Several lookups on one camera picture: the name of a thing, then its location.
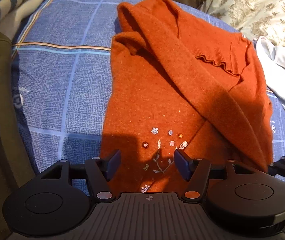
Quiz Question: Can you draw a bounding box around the orange knit sweater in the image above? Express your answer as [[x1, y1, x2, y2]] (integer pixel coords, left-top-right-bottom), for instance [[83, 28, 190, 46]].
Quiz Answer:
[[101, 0, 273, 194]]

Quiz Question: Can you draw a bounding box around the blue plaid bed sheet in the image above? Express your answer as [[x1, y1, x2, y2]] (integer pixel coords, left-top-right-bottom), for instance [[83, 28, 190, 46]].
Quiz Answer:
[[10, 0, 285, 197]]

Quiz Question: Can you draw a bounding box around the grey striped garment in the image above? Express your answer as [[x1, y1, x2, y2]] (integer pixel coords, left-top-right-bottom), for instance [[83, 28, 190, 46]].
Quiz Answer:
[[0, 0, 45, 40]]

